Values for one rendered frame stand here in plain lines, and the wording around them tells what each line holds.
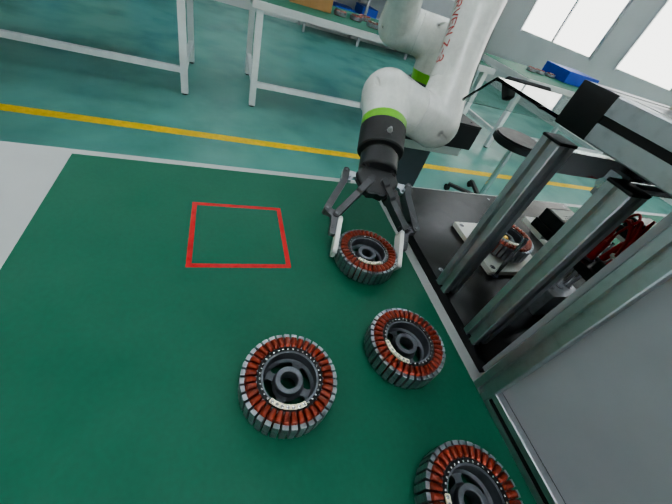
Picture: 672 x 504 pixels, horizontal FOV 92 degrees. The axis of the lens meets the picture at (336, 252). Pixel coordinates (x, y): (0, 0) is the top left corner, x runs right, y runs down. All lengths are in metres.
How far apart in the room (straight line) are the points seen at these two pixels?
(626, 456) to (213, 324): 0.47
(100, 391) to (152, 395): 0.05
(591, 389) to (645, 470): 0.07
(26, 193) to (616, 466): 0.83
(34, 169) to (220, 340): 0.46
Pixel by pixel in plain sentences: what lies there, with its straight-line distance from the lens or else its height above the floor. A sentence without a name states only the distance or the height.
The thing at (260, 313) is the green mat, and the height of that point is 0.75.
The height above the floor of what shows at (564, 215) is 0.92.
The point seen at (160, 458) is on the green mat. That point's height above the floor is 0.75.
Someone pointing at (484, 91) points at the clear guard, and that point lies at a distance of 0.68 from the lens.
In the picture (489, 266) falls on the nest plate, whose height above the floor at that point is 0.78.
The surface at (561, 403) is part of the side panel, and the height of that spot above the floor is 0.85.
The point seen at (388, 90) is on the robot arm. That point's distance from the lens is 0.70.
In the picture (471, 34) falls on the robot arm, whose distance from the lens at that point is 0.85.
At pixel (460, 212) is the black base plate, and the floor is 0.77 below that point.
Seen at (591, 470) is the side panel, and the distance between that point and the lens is 0.48.
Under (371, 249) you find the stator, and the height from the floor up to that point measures 0.78.
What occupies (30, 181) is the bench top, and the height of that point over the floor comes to 0.75.
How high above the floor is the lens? 1.14
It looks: 41 degrees down
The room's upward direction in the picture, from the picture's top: 21 degrees clockwise
